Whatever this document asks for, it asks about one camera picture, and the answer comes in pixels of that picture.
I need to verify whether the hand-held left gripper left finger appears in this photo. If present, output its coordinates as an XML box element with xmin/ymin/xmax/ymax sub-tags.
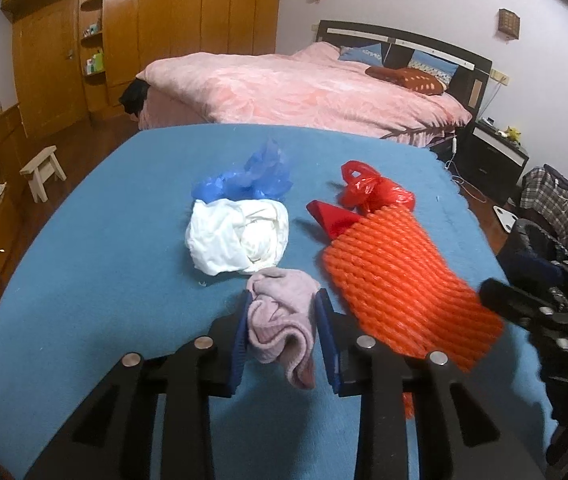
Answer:
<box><xmin>24</xmin><ymin>290</ymin><xmax>255</xmax><ymax>480</ymax></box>

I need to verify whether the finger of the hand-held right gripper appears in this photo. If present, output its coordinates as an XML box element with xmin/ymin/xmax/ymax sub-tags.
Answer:
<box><xmin>478</xmin><ymin>277</ymin><xmax>568</xmax><ymax>333</ymax></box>
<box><xmin>506</xmin><ymin>252</ymin><xmax>567</xmax><ymax>286</ymax></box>

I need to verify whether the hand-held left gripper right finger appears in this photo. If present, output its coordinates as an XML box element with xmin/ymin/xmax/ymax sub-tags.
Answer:
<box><xmin>314</xmin><ymin>289</ymin><xmax>547</xmax><ymax>480</ymax></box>

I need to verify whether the bin with black liner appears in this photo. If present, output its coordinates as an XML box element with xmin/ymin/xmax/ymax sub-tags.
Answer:
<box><xmin>496</xmin><ymin>217</ymin><xmax>568</xmax><ymax>311</ymax></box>

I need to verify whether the pale knitted sock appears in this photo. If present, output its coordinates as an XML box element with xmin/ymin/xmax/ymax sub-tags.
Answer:
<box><xmin>245</xmin><ymin>268</ymin><xmax>322</xmax><ymax>391</ymax></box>

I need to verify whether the orange foam net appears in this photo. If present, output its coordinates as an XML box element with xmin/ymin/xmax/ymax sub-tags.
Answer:
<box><xmin>321</xmin><ymin>207</ymin><xmax>507</xmax><ymax>421</ymax></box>

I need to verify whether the white cloth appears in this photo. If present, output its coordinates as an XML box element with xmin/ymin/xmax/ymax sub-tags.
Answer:
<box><xmin>185</xmin><ymin>198</ymin><xmax>289</xmax><ymax>276</ymax></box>

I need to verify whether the red cloth piece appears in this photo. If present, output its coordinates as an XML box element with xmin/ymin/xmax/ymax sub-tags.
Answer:
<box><xmin>306</xmin><ymin>200</ymin><xmax>365</xmax><ymax>241</ymax></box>

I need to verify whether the red plastic bag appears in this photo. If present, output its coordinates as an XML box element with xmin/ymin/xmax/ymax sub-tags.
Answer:
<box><xmin>340</xmin><ymin>160</ymin><xmax>417</xmax><ymax>213</ymax></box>

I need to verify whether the blue plastic bag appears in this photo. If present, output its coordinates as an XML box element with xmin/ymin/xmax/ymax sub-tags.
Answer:
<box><xmin>191</xmin><ymin>140</ymin><xmax>295</xmax><ymax>203</ymax></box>

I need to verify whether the white bathroom scale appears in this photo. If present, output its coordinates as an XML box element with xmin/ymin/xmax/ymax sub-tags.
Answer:
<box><xmin>494</xmin><ymin>206</ymin><xmax>519</xmax><ymax>233</ymax></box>

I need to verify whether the plaid cloth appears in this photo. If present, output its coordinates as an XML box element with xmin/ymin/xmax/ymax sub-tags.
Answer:
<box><xmin>520</xmin><ymin>167</ymin><xmax>568</xmax><ymax>251</ymax></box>

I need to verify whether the dark jacket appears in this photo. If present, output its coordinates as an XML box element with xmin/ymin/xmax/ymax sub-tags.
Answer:
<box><xmin>541</xmin><ymin>164</ymin><xmax>568</xmax><ymax>198</ymax></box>

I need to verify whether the dark nightstand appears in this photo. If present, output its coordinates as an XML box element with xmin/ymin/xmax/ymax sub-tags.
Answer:
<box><xmin>456</xmin><ymin>122</ymin><xmax>530</xmax><ymax>206</ymax></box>

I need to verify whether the blue tablecloth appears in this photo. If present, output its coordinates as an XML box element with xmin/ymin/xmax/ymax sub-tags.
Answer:
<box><xmin>0</xmin><ymin>124</ymin><xmax>559</xmax><ymax>480</ymax></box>

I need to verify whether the dark wooden bed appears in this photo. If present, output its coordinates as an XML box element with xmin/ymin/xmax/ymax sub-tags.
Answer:
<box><xmin>315</xmin><ymin>20</ymin><xmax>493</xmax><ymax>148</ymax></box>

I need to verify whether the brown dotted pillow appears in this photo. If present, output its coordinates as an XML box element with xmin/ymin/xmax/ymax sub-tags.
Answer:
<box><xmin>366</xmin><ymin>65</ymin><xmax>447</xmax><ymax>96</ymax></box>

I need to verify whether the blue pillow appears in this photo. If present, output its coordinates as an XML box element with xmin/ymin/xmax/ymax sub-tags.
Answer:
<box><xmin>339</xmin><ymin>45</ymin><xmax>385</xmax><ymax>63</ymax></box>
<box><xmin>408</xmin><ymin>50</ymin><xmax>457</xmax><ymax>86</ymax></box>

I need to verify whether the bed with pink blanket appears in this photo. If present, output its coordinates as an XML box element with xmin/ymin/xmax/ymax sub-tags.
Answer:
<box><xmin>136</xmin><ymin>41</ymin><xmax>473</xmax><ymax>147</ymax></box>

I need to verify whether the small wooden stool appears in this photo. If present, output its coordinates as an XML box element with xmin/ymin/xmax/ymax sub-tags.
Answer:
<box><xmin>19</xmin><ymin>146</ymin><xmax>67</xmax><ymax>203</ymax></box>

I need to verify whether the black garment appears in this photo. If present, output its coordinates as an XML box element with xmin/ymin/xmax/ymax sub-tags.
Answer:
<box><xmin>119</xmin><ymin>79</ymin><xmax>152</xmax><ymax>116</ymax></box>

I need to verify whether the wooden door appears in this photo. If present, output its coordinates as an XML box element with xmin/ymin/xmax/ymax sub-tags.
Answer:
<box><xmin>11</xmin><ymin>0</ymin><xmax>90</xmax><ymax>141</ymax></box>

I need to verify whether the wooden wardrobe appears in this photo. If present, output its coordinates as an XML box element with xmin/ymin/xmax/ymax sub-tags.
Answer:
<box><xmin>0</xmin><ymin>0</ymin><xmax>285</xmax><ymax>121</ymax></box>

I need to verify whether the white charging cable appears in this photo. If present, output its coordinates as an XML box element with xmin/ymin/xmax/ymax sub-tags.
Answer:
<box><xmin>444</xmin><ymin>130</ymin><xmax>487</xmax><ymax>203</ymax></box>

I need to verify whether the wooden wall lamp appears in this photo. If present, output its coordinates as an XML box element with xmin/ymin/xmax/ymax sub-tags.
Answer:
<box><xmin>498</xmin><ymin>8</ymin><xmax>521</xmax><ymax>39</ymax></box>

